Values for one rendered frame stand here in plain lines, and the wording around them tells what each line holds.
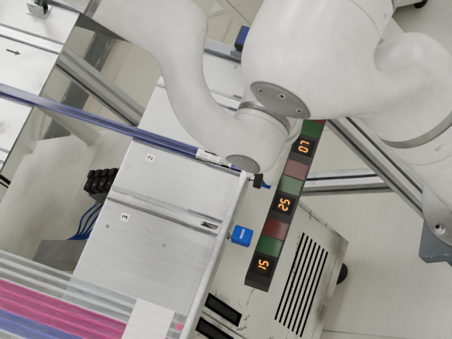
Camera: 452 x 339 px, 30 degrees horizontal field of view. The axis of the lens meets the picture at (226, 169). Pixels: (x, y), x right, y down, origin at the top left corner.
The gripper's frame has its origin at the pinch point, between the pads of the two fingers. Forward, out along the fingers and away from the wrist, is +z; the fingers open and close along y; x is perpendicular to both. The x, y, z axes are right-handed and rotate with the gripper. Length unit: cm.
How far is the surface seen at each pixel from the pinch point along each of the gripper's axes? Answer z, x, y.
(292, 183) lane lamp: 3.4, -4.7, 0.7
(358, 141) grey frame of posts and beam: 20.8, -13.0, 21.0
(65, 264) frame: 41, 35, -15
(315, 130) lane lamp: 3.4, -5.3, 11.3
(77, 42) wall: 178, 107, 109
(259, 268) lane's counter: 3.4, -4.1, -14.7
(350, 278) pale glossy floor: 77, -22, 14
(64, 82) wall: 179, 105, 90
